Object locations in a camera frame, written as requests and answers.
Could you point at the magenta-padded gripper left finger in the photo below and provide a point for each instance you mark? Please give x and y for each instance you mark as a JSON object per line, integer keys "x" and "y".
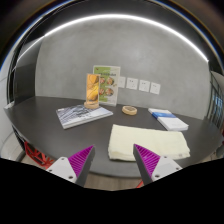
{"x": 79, "y": 162}

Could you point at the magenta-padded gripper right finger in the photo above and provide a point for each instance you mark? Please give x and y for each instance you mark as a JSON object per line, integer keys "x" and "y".
{"x": 148, "y": 160}

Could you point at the cream towel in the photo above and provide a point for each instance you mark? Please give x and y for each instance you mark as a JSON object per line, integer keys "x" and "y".
{"x": 150, "y": 141}

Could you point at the red metal stool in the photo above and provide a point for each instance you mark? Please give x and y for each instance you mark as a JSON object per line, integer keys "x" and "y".
{"x": 33, "y": 155}
{"x": 140, "y": 184}

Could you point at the white book with blue band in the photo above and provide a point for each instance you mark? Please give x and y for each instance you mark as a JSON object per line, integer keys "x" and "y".
{"x": 171, "y": 122}

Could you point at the grey magazine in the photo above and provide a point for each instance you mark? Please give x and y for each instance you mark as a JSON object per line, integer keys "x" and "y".
{"x": 80, "y": 116}

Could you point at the orange sign with wooden base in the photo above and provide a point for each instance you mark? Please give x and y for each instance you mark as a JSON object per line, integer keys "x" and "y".
{"x": 92, "y": 88}

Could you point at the green menu stand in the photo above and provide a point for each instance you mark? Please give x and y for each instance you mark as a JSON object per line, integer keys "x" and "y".
{"x": 111, "y": 86}

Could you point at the curved white light strip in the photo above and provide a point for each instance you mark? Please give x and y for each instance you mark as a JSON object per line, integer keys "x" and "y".
{"x": 116, "y": 16}

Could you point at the glass partition with dark frame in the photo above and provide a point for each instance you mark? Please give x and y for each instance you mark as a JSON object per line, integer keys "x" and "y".
{"x": 216, "y": 100}

